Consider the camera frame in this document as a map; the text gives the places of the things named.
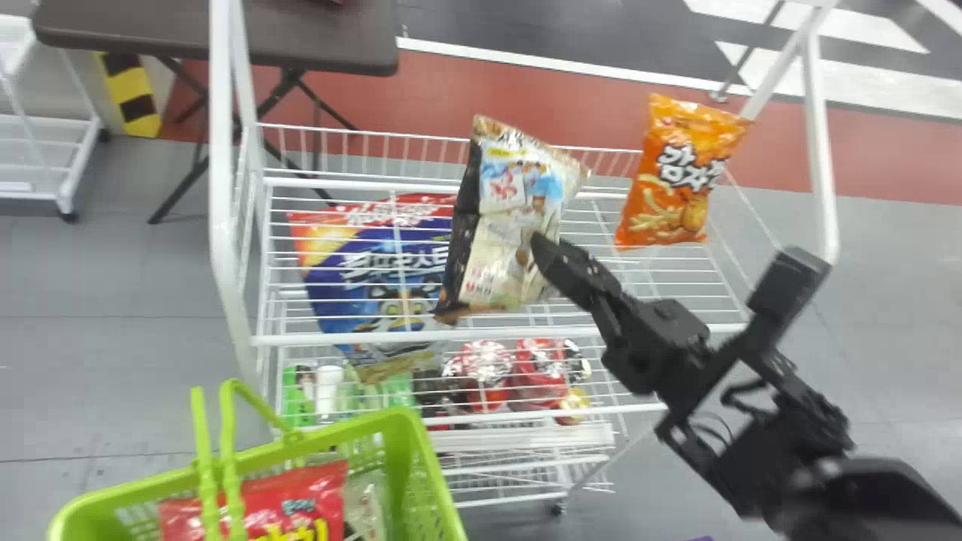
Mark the red noodle cup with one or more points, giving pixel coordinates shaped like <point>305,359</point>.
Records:
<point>545,376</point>
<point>481,372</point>

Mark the green bottle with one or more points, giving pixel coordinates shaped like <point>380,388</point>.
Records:
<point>297,394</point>

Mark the green basket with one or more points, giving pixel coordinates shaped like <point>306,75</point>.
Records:
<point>406,466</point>

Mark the white snack packet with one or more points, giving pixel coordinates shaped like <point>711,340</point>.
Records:
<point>503,218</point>

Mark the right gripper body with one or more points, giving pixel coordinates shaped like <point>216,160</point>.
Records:
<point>657,342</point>

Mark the orange snack packet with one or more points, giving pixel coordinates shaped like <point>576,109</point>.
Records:
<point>676,180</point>

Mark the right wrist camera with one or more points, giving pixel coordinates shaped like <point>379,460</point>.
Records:
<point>788,284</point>

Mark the red snack packet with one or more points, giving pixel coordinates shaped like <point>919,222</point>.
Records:
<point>263,503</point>

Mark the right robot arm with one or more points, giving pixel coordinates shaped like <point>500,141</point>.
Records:
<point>797,451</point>

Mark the dark side table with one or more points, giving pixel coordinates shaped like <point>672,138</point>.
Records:
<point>150,30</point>

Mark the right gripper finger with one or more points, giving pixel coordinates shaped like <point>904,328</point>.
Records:
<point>575,270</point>

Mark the blue snack packet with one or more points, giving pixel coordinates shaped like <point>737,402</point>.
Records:
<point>368,263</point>

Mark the white bottle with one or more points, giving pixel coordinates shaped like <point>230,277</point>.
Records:
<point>329,387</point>

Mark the yellow black striped post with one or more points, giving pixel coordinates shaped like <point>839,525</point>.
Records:
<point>129,94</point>

